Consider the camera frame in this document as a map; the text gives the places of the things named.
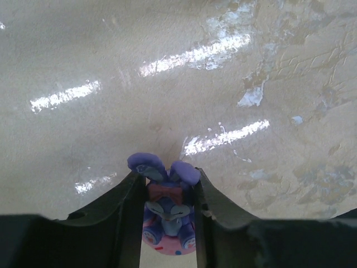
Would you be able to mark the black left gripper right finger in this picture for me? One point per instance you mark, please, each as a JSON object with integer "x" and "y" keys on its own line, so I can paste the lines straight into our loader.
{"x": 229, "y": 236}

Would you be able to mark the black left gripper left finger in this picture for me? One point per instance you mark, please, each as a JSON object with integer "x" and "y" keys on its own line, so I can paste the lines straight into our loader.
{"x": 105, "y": 233}

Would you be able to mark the purple bunny large donut toy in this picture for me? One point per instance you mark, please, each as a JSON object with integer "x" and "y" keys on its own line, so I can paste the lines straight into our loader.
{"x": 169, "y": 218}

